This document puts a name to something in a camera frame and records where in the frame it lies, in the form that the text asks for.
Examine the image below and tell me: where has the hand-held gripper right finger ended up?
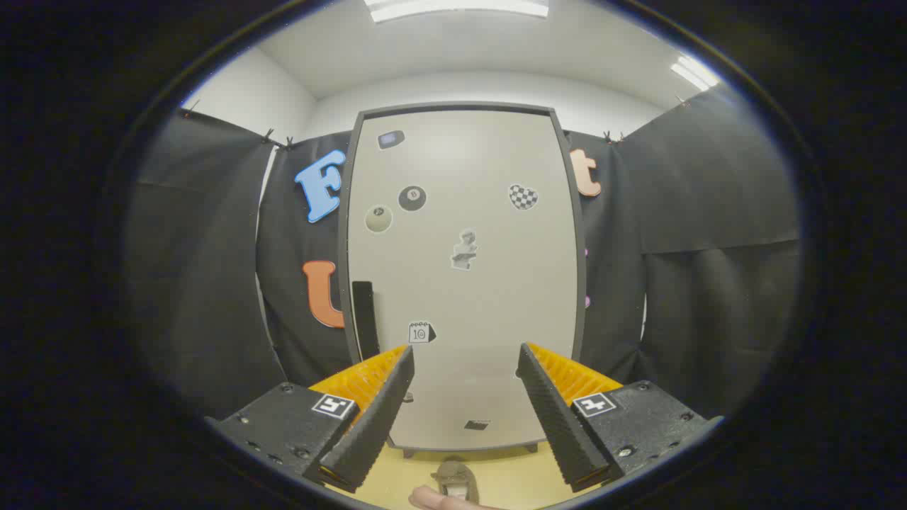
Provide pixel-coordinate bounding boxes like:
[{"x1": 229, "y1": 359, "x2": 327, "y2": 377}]
[{"x1": 516, "y1": 343, "x2": 725, "y2": 494}]

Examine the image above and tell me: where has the black backdrop cloth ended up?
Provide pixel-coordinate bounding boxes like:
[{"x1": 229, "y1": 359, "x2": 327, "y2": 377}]
[{"x1": 124, "y1": 85, "x2": 801, "y2": 426}]

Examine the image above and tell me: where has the brown fuzzy shoe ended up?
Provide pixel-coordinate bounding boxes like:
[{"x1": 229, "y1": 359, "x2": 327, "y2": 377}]
[{"x1": 432, "y1": 457, "x2": 481, "y2": 505}]

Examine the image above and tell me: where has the black door handle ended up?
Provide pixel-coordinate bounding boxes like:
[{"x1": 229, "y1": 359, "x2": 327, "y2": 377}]
[{"x1": 352, "y1": 281, "x2": 381, "y2": 361}]

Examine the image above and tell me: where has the grey shoe cabinet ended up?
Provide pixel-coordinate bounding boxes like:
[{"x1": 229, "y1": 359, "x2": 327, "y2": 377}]
[{"x1": 337, "y1": 101, "x2": 589, "y2": 458}]

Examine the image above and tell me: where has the beige shoe cabinet door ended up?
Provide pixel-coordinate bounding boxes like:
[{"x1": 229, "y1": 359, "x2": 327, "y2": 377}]
[{"x1": 347, "y1": 109, "x2": 579, "y2": 451}]

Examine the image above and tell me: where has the small ceiling light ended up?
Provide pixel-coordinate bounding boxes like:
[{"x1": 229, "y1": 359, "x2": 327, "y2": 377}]
[{"x1": 670, "y1": 55, "x2": 721, "y2": 92}]

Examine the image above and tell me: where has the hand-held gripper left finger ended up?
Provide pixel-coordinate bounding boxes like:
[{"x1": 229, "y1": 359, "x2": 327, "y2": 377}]
[{"x1": 204, "y1": 344, "x2": 416, "y2": 494}]

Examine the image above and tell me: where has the long ceiling light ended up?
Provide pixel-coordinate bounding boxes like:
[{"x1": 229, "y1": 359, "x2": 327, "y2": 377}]
[{"x1": 365, "y1": 0, "x2": 551, "y2": 23}]

